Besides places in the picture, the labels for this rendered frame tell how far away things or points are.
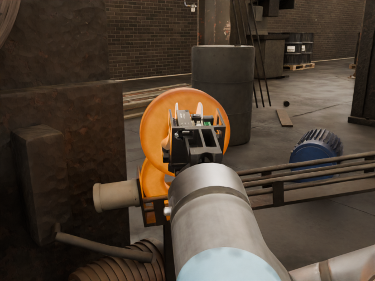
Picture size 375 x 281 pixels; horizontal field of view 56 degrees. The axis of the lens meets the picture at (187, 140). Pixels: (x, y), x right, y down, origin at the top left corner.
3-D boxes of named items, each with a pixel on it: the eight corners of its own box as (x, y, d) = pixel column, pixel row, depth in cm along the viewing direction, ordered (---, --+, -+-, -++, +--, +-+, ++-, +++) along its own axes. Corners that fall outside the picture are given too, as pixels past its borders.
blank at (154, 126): (132, 92, 60) (133, 95, 56) (222, 81, 61) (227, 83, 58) (145, 178, 64) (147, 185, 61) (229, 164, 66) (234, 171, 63)
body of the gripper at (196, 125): (219, 105, 50) (240, 154, 40) (215, 155, 55) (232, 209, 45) (166, 106, 50) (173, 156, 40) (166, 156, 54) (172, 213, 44)
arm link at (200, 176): (246, 242, 42) (163, 248, 41) (236, 213, 46) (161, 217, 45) (256, 183, 37) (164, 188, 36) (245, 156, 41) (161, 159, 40)
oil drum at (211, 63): (178, 137, 353) (177, 44, 327) (219, 127, 391) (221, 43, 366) (222, 151, 311) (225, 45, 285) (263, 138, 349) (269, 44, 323)
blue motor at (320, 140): (284, 188, 236) (288, 139, 226) (301, 162, 285) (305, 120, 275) (333, 198, 222) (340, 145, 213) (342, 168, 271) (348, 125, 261)
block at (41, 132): (22, 230, 81) (6, 127, 74) (56, 218, 86) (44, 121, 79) (39, 250, 73) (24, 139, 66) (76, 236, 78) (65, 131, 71)
